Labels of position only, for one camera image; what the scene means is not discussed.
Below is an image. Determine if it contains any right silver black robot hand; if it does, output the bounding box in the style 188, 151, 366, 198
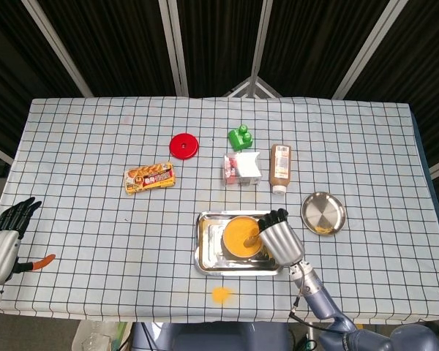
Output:
256, 208, 305, 267

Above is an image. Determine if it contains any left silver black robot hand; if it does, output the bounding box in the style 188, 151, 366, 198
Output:
0, 197, 56, 284

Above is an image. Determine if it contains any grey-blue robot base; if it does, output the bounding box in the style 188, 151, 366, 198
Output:
131, 321, 290, 351

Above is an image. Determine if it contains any white bowl of orange powder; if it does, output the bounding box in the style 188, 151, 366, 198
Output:
222, 215, 265, 260

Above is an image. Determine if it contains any orange powder pile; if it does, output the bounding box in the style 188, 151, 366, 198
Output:
209, 284, 237, 305

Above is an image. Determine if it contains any round steel plate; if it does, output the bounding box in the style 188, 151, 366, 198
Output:
301, 191, 348, 237

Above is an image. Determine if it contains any brown sauce bottle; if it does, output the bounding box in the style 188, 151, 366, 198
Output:
269, 143, 293, 195

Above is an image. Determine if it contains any rectangular steel tray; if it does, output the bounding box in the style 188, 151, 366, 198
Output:
193, 210, 285, 277

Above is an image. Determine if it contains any clear box with red packets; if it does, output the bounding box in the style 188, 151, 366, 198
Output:
222, 151, 263, 187

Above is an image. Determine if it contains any checked blue tablecloth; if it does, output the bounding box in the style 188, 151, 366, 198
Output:
0, 96, 439, 326

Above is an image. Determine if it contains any green toy block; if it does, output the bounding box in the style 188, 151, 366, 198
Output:
227, 124, 254, 152

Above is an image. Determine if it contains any clear plastic bag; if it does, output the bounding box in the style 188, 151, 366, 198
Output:
72, 320, 131, 351

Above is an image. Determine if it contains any red round lid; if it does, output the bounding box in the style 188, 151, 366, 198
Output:
168, 133, 200, 161

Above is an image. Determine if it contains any yellow snack package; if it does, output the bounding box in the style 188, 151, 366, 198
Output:
123, 162, 176, 195

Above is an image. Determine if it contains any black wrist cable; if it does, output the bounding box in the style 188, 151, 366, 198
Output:
288, 288, 348, 333

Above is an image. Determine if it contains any white triangular frame foot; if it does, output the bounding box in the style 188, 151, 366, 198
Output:
222, 76, 283, 98

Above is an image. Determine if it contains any white partition post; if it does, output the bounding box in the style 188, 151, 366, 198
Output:
331, 0, 402, 100
158, 0, 190, 98
247, 0, 274, 98
21, 0, 93, 98

